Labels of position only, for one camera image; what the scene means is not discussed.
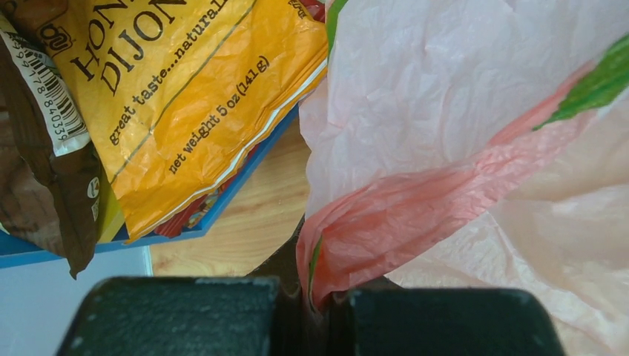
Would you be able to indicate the honey dijon chips bag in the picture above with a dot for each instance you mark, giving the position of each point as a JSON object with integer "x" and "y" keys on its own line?
{"x": 173, "y": 95}

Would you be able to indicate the pink plastic grocery bag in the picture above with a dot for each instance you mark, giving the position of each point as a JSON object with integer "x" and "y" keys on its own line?
{"x": 469, "y": 143}

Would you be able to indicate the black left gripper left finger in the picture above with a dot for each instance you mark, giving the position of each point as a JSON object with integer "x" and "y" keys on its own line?
{"x": 257, "y": 314}

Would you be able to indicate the blue pink snack shelf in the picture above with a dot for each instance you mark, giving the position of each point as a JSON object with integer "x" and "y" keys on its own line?
{"x": 16, "y": 252}

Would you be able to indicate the red patterned snack bag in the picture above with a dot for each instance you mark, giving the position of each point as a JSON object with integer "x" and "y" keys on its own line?
{"x": 193, "y": 214}

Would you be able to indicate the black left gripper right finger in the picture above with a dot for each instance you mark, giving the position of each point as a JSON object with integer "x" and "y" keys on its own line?
{"x": 382, "y": 318}

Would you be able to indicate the brown snack bag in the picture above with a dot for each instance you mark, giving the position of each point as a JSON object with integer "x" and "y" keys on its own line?
{"x": 49, "y": 168}

